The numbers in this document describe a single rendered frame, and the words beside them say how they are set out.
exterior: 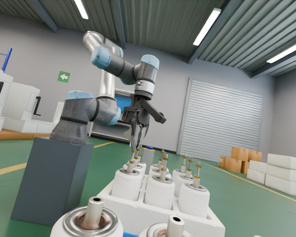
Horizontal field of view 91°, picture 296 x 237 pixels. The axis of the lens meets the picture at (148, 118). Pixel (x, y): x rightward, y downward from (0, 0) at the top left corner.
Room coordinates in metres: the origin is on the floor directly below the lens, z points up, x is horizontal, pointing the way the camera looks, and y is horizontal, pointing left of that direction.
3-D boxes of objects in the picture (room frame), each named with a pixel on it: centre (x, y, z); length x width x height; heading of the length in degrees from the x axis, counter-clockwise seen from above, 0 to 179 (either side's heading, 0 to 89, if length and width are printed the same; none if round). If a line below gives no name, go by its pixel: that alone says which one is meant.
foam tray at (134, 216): (0.65, -0.10, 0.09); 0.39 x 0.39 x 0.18; 86
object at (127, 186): (0.54, 0.03, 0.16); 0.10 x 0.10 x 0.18
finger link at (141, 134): (0.57, 0.03, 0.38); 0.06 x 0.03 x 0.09; 55
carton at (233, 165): (3.74, -2.34, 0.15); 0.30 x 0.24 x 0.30; 1
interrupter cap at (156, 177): (0.53, -0.09, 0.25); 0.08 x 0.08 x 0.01
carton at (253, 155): (3.78, -2.85, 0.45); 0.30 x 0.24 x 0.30; 0
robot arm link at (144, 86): (0.55, 0.04, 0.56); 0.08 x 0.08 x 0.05
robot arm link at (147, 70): (0.55, 0.04, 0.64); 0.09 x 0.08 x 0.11; 43
